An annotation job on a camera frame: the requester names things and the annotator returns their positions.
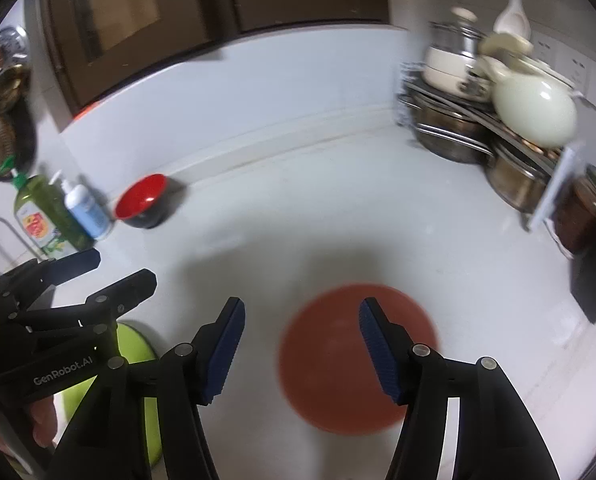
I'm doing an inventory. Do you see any green plate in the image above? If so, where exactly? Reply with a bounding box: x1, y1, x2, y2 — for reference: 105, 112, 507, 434
58, 322, 161, 468

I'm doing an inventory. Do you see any white wall socket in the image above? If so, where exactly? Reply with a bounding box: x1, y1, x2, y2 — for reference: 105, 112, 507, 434
528, 30, 596, 96

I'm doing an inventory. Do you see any person's left hand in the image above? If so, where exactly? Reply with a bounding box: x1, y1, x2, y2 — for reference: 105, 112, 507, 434
0, 394, 59, 448

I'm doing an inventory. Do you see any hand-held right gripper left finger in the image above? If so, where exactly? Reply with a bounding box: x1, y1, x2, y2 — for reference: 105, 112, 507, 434
45, 296, 246, 480

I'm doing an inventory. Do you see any brown wooden window frame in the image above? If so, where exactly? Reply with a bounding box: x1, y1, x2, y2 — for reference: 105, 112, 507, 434
25, 0, 391, 126

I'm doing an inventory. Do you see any white plastic rack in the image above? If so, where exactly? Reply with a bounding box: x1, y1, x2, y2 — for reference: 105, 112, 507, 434
525, 142, 586, 233

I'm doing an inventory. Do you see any white blue pump bottle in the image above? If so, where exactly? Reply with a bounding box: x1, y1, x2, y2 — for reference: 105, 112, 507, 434
50, 170, 113, 241

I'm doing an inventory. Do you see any red and black bowl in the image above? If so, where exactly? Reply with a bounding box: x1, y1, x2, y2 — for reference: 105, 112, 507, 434
114, 174, 170, 230

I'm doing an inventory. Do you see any salmon red plate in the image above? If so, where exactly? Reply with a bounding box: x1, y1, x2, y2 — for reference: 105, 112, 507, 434
278, 284, 441, 436

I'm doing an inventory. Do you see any green dish soap bottle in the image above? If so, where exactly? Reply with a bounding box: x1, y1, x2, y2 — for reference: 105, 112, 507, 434
5, 157, 95, 261

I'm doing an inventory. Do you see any steel steamer with cream knob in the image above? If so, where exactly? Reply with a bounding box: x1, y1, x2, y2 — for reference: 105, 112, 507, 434
428, 7, 486, 58

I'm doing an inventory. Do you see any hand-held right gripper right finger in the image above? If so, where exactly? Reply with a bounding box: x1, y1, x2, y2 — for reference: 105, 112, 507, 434
358, 297, 554, 480

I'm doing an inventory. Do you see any chrome faucet pipe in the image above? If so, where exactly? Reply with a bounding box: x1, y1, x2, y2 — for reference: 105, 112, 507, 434
0, 217, 44, 262

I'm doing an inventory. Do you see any grey pot lid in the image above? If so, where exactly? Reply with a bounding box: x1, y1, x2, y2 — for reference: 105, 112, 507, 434
473, 105, 564, 163

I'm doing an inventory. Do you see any white plastic spoon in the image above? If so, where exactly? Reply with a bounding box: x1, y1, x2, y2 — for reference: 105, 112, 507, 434
493, 0, 533, 41

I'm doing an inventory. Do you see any hanging metal strainer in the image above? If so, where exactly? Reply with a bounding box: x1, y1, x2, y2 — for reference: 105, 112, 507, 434
0, 25, 31, 106

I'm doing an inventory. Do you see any stainless steel pot with handles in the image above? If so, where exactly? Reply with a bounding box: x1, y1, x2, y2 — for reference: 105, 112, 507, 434
410, 105, 494, 163

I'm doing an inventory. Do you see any glass jar of chili sauce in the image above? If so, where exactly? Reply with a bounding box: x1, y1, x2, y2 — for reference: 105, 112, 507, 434
555, 165, 596, 256

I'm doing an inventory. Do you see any large cream ceramic pot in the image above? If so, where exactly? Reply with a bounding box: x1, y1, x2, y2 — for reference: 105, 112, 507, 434
480, 32, 579, 148

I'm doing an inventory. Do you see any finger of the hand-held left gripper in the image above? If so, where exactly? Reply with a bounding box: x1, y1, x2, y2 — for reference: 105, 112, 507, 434
0, 249, 102, 306
13, 268, 158, 333

